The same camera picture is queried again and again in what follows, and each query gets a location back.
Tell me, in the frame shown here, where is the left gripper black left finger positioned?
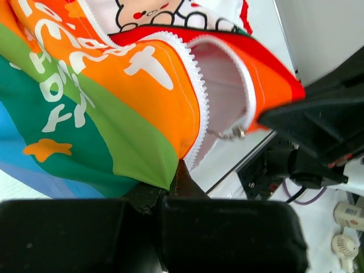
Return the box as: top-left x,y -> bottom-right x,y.
121,183 -> 168,215

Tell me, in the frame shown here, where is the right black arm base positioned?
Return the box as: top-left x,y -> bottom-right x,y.
235,134 -> 349,200

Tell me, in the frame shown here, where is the white bottle with label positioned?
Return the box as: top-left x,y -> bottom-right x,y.
333,202 -> 363,231

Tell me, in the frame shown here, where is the rainbow white red kids jacket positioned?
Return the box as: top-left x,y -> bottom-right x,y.
1,1 -> 305,198

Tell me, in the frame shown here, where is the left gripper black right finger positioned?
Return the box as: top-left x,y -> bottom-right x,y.
169,159 -> 210,201

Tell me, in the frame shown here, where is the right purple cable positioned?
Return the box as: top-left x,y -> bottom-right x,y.
281,177 -> 328,205

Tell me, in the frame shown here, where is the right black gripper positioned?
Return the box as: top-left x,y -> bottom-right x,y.
257,45 -> 364,166

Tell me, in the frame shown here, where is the white handheld fan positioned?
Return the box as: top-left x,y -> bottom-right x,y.
331,234 -> 359,273

